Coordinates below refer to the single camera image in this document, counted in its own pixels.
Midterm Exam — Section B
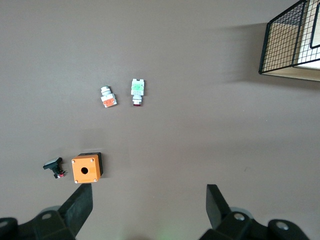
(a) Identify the brown table cover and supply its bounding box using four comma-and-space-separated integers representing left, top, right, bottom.
0, 0, 320, 240

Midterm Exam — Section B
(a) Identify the white button with orange label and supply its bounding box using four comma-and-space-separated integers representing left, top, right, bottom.
100, 85, 118, 109

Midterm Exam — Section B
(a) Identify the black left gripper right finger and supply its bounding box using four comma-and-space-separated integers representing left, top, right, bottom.
206, 184, 232, 230

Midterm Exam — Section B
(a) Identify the wooden tray with wire ends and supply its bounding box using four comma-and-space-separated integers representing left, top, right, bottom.
258, 0, 320, 83

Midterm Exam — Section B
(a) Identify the green and white contact block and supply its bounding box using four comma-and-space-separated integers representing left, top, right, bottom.
130, 78, 146, 108

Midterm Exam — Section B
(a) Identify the orange button enclosure box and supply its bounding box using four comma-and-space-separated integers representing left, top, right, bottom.
71, 151, 104, 185

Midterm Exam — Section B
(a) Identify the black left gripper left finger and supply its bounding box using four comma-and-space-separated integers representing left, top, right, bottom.
58, 182, 94, 240

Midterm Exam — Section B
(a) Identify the black button with white cap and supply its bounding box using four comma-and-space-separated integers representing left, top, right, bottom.
42, 157, 67, 179

